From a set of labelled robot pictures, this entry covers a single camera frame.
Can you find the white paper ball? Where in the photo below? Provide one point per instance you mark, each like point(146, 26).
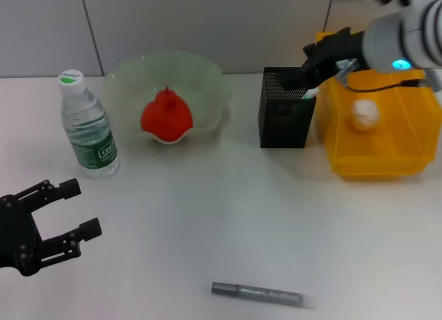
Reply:
point(364, 114)

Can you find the translucent green fruit bowl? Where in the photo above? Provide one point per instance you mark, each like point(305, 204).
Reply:
point(207, 85)

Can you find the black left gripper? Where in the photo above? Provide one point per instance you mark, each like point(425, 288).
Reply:
point(19, 237)

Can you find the mint green utility knife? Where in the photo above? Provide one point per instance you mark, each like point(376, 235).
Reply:
point(309, 93)

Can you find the water bottle with green label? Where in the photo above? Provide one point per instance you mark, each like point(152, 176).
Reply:
point(89, 126)

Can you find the grey marker pen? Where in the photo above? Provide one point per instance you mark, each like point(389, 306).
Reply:
point(241, 289)

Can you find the black mesh pen holder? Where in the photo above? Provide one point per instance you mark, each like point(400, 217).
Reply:
point(283, 133)

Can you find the yellow plastic storage bin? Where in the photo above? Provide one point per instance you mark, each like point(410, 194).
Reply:
point(380, 154)

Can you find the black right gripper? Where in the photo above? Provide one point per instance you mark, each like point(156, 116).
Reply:
point(342, 47)

